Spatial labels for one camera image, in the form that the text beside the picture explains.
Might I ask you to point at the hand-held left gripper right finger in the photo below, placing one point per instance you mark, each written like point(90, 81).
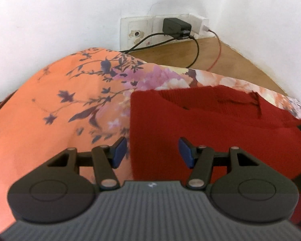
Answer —
point(187, 153)

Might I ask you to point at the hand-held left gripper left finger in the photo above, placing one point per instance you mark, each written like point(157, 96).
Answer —
point(120, 152)

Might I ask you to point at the red knit cardigan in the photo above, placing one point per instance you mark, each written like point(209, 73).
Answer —
point(215, 125)

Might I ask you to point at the orange floral blanket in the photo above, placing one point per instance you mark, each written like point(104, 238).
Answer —
point(40, 130)

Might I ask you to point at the white charger plug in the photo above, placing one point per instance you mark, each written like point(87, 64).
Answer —
point(205, 27)

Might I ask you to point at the white wall socket plate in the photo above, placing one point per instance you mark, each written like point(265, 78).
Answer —
point(145, 25)

